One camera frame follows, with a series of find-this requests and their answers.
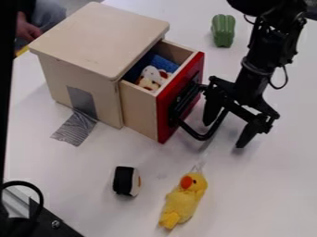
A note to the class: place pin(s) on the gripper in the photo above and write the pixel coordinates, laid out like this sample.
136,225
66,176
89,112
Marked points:
251,89

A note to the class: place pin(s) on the drawer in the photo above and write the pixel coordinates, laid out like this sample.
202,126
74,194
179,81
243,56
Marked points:
140,105

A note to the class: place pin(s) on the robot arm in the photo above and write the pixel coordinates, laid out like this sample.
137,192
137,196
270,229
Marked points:
268,40

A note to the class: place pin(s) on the person's hand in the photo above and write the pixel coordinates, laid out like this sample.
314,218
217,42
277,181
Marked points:
26,31

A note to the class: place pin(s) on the blue cloth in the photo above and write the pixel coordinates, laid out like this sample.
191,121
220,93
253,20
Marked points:
166,63

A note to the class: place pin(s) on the white and red plush toy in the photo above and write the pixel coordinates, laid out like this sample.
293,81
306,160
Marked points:
152,77

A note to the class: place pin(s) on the green toy pepper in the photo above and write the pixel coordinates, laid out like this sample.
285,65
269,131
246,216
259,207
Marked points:
223,30

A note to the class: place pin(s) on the yellow plush duck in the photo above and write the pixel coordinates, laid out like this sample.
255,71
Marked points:
183,200

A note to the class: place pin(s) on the black and white toy sushi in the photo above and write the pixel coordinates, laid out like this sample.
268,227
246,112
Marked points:
124,181

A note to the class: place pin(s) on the grey tape strip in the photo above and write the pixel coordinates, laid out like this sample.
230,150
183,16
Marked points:
76,125

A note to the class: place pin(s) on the cabinet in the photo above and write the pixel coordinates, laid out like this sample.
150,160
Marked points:
95,40

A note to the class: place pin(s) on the person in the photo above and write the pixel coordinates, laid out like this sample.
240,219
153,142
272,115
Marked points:
49,13

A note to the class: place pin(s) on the black metal bracket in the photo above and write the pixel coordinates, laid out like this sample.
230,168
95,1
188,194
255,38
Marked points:
45,223

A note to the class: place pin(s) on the black post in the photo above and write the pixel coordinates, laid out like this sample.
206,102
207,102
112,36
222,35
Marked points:
5,77

